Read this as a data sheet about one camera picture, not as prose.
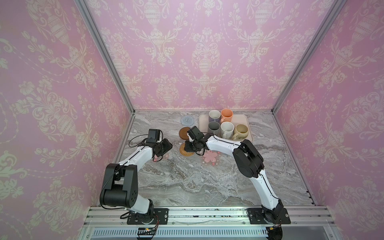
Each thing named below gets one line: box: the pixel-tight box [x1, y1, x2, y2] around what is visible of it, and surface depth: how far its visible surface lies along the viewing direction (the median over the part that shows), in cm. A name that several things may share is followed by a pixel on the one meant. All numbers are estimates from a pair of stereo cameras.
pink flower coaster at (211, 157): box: [201, 149, 222, 166], surface depth 96 cm
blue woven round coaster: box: [180, 115, 195, 127], surface depth 116 cm
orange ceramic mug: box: [220, 108, 234, 124], surface depth 109 cm
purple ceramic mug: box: [208, 109, 221, 124], surface depth 110 cm
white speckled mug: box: [220, 121, 235, 139], surface depth 102 cm
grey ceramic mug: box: [207, 121, 221, 136], surface depth 100 cm
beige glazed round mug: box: [232, 124, 249, 141], surface depth 102 cm
